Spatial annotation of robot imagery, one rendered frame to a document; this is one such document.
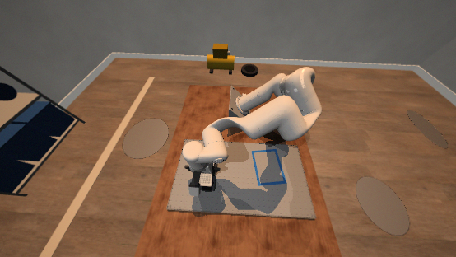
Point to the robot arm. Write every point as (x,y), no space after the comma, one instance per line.
(283,113)

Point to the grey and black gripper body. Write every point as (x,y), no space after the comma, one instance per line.
(207,170)

